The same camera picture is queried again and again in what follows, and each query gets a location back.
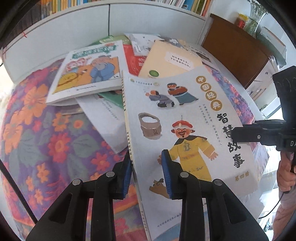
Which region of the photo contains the white emperor story book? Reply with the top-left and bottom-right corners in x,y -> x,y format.
122,66 -> 258,240

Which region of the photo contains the green cover book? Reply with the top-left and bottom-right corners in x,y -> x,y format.
90,35 -> 133,108

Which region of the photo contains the row of shelf books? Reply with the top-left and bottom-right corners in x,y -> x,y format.
17,1 -> 207,28

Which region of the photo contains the person's right hand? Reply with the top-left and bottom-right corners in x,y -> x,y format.
276,151 -> 295,192

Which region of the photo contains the white scholar story book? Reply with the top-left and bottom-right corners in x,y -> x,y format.
186,43 -> 269,212

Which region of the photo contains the brown wooden cabinet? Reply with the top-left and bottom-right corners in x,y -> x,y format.
202,14 -> 276,88

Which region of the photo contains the glass vase with plant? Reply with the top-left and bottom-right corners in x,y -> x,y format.
243,1 -> 268,38

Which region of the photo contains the yellow red jar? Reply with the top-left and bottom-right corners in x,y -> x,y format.
234,14 -> 248,29

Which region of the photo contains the white open page book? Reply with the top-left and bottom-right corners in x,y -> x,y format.
76,94 -> 127,153

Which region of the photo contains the grey cloud beige book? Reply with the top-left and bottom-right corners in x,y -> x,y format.
160,36 -> 186,49

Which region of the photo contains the beige back cover book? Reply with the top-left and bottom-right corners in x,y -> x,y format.
138,40 -> 203,78

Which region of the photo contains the red cover book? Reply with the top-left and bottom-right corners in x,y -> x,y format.
123,44 -> 147,76

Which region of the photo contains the pink cartoon cover book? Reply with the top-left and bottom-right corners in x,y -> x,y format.
46,40 -> 128,105

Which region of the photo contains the white bookshelf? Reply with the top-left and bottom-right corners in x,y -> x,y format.
1,4 -> 208,84

